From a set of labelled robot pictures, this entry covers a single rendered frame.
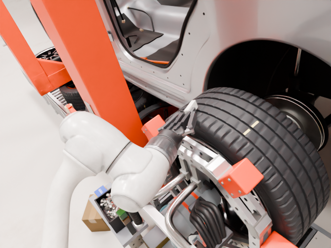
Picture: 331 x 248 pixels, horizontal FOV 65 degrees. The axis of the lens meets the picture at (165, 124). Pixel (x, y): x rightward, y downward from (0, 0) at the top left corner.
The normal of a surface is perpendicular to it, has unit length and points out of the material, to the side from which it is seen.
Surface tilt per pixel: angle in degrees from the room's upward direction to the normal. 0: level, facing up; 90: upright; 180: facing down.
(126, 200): 75
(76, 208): 0
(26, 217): 0
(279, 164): 43
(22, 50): 90
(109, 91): 90
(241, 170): 35
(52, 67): 90
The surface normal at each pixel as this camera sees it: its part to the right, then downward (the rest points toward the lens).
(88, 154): 0.15, -0.05
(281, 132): 0.14, -0.42
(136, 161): 0.30, -0.55
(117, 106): 0.62, 0.38
